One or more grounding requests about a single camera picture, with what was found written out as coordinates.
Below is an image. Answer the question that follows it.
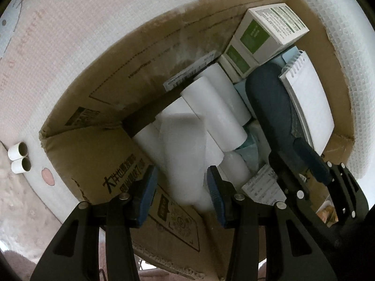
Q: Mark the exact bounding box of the brown cardboard box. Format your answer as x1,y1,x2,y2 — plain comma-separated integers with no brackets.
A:
39,0,356,281

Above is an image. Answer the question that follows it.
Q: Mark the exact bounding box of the white printed paper slip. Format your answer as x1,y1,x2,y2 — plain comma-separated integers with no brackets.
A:
241,164,287,206

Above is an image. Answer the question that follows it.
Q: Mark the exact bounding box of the pink fluffy carpet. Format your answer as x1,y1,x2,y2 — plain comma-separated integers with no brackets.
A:
0,140,69,281

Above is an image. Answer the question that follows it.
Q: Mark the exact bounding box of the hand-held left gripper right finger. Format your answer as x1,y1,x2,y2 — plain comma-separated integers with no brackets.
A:
206,165,337,281

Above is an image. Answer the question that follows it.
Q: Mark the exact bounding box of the dark blue pouch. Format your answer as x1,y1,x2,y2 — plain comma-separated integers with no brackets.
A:
245,63,333,185

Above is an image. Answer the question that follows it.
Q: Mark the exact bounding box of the white shipping label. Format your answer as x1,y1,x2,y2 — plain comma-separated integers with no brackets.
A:
163,51,221,93

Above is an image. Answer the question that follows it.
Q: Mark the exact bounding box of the white spiral notepad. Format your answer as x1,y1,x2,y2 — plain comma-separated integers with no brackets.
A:
278,50,335,156

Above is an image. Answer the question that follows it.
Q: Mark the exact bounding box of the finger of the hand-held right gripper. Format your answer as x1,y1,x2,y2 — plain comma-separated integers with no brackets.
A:
324,161,370,229
268,151,333,236

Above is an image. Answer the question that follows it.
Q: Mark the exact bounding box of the white printed mat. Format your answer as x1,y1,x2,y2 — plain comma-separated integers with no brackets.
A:
0,0,375,242

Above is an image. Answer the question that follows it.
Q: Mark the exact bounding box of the small white green carton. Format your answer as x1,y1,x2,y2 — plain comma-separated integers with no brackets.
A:
218,45,262,83

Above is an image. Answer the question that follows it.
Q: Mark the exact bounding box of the white tissue roll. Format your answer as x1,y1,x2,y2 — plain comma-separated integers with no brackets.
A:
160,113,218,212

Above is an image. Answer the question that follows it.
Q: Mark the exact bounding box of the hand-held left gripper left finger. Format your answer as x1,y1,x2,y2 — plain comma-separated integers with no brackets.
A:
29,165,159,281

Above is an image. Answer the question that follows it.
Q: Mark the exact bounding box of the small cardboard tube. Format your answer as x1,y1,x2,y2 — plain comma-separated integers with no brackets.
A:
11,156,32,174
8,142,29,161

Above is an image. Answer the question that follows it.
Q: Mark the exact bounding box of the pile of white paper rolls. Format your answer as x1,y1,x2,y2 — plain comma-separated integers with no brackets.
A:
132,63,253,188

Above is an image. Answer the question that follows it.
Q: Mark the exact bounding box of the large white green carton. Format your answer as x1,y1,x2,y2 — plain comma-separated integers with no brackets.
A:
235,3,310,65

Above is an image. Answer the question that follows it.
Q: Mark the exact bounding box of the orange printed packet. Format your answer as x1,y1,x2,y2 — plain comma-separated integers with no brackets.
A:
316,200,339,226

